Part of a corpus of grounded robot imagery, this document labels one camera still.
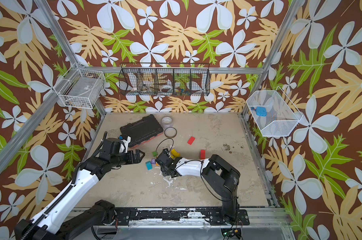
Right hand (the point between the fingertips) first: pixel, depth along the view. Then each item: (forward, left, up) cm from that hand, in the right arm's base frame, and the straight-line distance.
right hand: (166, 168), depth 91 cm
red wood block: (+8, -23, +3) cm, 24 cm away
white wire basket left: (+35, +49, +35) cm, 70 cm away
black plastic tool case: (+28, +18, +3) cm, 33 cm away
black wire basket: (+49, 0, +31) cm, 58 cm away
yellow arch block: (+9, -5, +2) cm, 10 cm away
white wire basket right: (+20, -62, +27) cm, 70 cm away
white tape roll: (+45, 0, +27) cm, 52 cm away
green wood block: (+11, +9, -1) cm, 14 cm away
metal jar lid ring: (+28, -2, 0) cm, 28 cm away
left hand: (+1, +14, +18) cm, 23 cm away
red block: (+21, -17, 0) cm, 27 cm away
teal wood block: (+2, +11, +1) cm, 11 cm away
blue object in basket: (+23, -56, +26) cm, 66 cm away
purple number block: (+4, +9, +1) cm, 10 cm away
